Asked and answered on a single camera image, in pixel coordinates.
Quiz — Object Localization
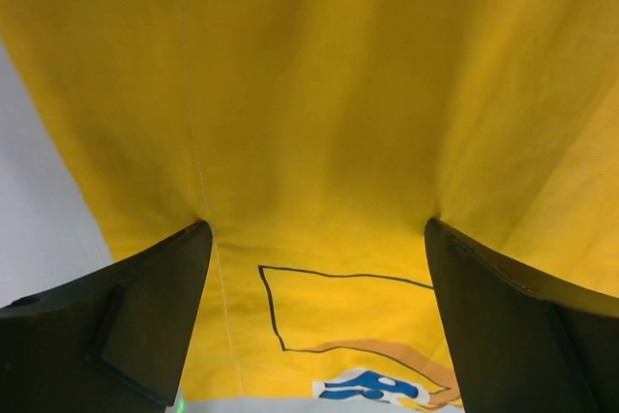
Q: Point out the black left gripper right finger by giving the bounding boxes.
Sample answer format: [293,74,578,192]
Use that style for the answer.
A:
[425,219,618,412]

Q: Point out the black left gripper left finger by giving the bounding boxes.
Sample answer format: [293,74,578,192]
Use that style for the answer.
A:
[1,221,212,412]

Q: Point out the yellow cartoon print cloth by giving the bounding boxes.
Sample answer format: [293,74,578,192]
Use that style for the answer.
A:
[1,0,618,412]

